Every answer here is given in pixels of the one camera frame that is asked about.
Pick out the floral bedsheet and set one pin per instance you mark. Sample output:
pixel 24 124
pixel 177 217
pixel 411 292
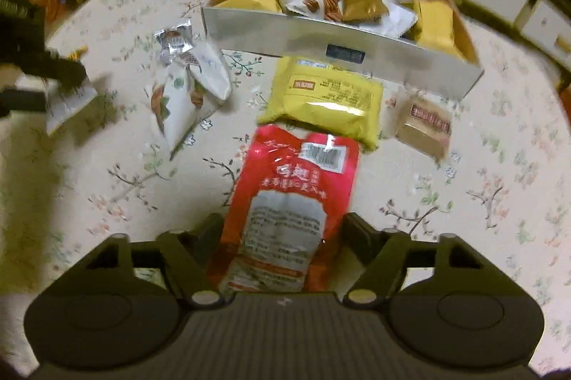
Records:
pixel 111 192

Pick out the small silver snack packet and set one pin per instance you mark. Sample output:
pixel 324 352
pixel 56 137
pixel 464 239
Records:
pixel 174 40

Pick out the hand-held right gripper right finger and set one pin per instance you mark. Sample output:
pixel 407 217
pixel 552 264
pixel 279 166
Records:
pixel 357 232

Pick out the silver white snack packet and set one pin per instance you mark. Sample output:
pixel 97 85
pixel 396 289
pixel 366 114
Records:
pixel 397 20

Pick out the tan snack packet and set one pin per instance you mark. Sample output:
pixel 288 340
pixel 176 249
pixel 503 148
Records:
pixel 424 123

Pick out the pink cardboard box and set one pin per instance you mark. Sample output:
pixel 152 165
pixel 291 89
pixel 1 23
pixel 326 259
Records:
pixel 267 36

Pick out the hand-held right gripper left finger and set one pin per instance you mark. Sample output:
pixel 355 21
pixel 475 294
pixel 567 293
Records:
pixel 213 230

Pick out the white side cabinet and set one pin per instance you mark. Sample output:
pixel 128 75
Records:
pixel 542 27

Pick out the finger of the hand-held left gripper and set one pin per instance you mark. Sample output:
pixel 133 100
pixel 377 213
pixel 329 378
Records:
pixel 22 103
pixel 58 67

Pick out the red snack packet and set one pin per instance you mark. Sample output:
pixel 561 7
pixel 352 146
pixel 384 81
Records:
pixel 285 201

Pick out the large yellow snack packet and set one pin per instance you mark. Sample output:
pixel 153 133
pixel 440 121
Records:
pixel 321 98

